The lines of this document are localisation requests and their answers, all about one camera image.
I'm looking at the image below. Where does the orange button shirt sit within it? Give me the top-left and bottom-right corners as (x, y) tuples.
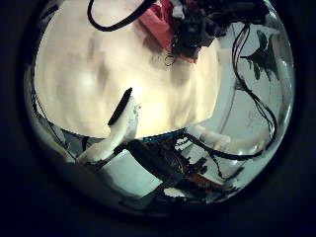
(137, 0), (199, 64)

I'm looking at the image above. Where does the green leafy plant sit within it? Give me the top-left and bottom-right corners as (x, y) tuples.
(239, 29), (281, 83)

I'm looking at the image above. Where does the left hand cable bundle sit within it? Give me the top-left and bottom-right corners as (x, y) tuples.
(184, 23), (280, 162)

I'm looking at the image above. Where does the hand cable bundle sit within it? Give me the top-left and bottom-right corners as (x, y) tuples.
(184, 23), (280, 162)
(86, 0), (156, 33)

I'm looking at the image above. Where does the right hand cable bundle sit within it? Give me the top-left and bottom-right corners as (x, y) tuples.
(86, 0), (156, 33)

